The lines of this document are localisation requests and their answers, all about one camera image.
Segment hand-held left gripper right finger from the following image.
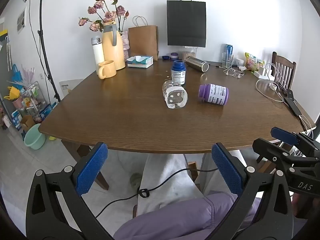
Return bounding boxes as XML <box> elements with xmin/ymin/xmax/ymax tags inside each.
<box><xmin>207</xmin><ymin>142</ymin><xmax>294</xmax><ymax>240</ymax></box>

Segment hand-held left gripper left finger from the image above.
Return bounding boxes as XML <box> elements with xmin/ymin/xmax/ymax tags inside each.
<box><xmin>26</xmin><ymin>142</ymin><xmax>113</xmax><ymax>240</ymax></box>

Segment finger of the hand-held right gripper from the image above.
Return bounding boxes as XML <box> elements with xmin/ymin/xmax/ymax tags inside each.
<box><xmin>252</xmin><ymin>138</ymin><xmax>320</xmax><ymax>171</ymax></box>
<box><xmin>271</xmin><ymin>127</ymin><xmax>320</xmax><ymax>157</ymax></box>

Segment clear glass cup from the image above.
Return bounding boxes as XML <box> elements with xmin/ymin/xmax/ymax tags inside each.
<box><xmin>162</xmin><ymin>79</ymin><xmax>188</xmax><ymax>109</ymax></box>

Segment black phone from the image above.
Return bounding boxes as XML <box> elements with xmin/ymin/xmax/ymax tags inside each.
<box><xmin>283</xmin><ymin>89</ymin><xmax>303</xmax><ymax>117</ymax></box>

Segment person's grey trouser legs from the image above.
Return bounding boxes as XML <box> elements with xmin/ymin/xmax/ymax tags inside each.
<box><xmin>136</xmin><ymin>150</ymin><xmax>248</xmax><ymax>218</ymax></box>

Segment green plastic basin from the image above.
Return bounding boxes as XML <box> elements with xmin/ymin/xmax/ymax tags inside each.
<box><xmin>24</xmin><ymin>123</ymin><xmax>46</xmax><ymax>150</ymax></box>

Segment white charger block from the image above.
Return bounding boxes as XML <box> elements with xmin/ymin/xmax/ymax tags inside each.
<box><xmin>254</xmin><ymin>65</ymin><xmax>275</xmax><ymax>79</ymax></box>

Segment dark wooden chair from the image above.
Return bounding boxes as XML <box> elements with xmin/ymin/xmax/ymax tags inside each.
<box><xmin>271</xmin><ymin>52</ymin><xmax>297</xmax><ymax>92</ymax></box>

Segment purple jacket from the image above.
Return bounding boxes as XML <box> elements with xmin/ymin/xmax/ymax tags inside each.
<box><xmin>113</xmin><ymin>190</ymin><xmax>263</xmax><ymax>240</ymax></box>

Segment purple pill bottle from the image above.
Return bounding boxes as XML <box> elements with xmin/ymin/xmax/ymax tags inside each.
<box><xmin>198</xmin><ymin>83</ymin><xmax>229</xmax><ymax>106</ymax></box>

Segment cardboard box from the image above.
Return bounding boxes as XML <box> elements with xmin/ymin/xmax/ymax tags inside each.
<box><xmin>20</xmin><ymin>115</ymin><xmax>36</xmax><ymax>132</ymax></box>

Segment colourful snack packets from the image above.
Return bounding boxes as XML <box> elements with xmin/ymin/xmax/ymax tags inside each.
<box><xmin>244</xmin><ymin>52</ymin><xmax>265</xmax><ymax>71</ymax></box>

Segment white earphones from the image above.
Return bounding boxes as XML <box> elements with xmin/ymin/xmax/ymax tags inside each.
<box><xmin>223</xmin><ymin>65</ymin><xmax>246</xmax><ymax>78</ymax></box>

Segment white panel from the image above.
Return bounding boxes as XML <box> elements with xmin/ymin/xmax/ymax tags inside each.
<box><xmin>59</xmin><ymin>78</ymin><xmax>84</xmax><ymax>98</ymax></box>

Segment yellow mug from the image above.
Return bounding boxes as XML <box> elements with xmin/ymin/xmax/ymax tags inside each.
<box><xmin>98</xmin><ymin>60</ymin><xmax>117</xmax><ymax>80</ymax></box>

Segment blue pill bottle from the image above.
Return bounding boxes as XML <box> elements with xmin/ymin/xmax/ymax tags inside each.
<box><xmin>170</xmin><ymin>60</ymin><xmax>186</xmax><ymax>85</ymax></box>

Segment stainless steel bottle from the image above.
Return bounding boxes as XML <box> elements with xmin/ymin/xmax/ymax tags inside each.
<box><xmin>185</xmin><ymin>56</ymin><xmax>210</xmax><ymax>73</ymax></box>

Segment white thermos bottle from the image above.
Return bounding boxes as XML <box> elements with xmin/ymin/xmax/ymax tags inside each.
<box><xmin>91</xmin><ymin>36</ymin><xmax>105</xmax><ymax>75</ymax></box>

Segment tissue box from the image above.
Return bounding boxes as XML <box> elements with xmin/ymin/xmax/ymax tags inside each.
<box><xmin>127</xmin><ymin>55</ymin><xmax>154</xmax><ymax>69</ymax></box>

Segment clear plastic container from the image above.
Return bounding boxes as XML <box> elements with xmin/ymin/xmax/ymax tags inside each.
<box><xmin>182</xmin><ymin>47</ymin><xmax>197</xmax><ymax>62</ymax></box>

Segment blue tote bag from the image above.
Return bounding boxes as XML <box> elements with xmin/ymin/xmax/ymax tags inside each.
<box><xmin>11</xmin><ymin>64</ymin><xmax>23</xmax><ymax>83</ymax></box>

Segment yellow thermos jug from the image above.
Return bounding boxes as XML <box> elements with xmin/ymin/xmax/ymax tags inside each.
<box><xmin>102</xmin><ymin>22</ymin><xmax>126</xmax><ymax>71</ymax></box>

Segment pink vase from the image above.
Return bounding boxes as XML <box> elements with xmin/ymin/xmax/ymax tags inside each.
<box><xmin>121</xmin><ymin>31</ymin><xmax>131</xmax><ymax>58</ymax></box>

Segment brown paper bag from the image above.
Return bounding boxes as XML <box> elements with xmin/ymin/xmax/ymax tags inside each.
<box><xmin>128</xmin><ymin>16</ymin><xmax>159</xmax><ymax>61</ymax></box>

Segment black light stand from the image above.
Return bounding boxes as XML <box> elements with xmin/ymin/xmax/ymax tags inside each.
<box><xmin>19</xmin><ymin>0</ymin><xmax>61</xmax><ymax>103</ymax></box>

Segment black paper bag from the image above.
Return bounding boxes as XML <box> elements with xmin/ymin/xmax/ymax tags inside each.
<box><xmin>167</xmin><ymin>0</ymin><xmax>207</xmax><ymax>48</ymax></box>

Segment dried pink flowers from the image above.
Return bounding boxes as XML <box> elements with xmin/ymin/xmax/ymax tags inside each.
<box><xmin>78</xmin><ymin>0</ymin><xmax>130</xmax><ymax>33</ymax></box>

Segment white charging cable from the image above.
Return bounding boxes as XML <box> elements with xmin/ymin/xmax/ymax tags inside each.
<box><xmin>255</xmin><ymin>63</ymin><xmax>288</xmax><ymax>102</ymax></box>

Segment black cable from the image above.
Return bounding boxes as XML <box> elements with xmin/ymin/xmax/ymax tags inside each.
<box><xmin>95</xmin><ymin>155</ymin><xmax>219</xmax><ymax>218</ymax></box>

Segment wire storage rack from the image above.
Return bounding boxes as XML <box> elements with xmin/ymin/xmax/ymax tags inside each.
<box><xmin>20</xmin><ymin>81</ymin><xmax>50</xmax><ymax>122</ymax></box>

